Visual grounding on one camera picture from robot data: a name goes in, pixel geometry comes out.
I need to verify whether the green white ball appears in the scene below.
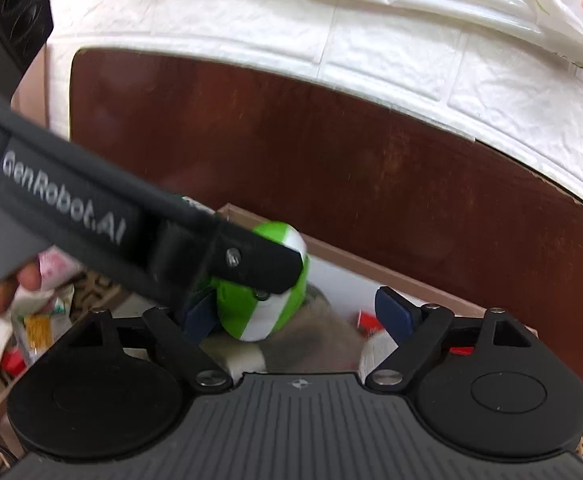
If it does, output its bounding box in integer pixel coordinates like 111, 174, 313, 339
214, 221, 310, 342

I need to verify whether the brown cardboard storage box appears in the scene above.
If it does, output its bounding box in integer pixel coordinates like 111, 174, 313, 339
0, 201, 543, 441

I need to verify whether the dark red headboard panel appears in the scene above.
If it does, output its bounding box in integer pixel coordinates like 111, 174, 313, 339
69, 48, 583, 379

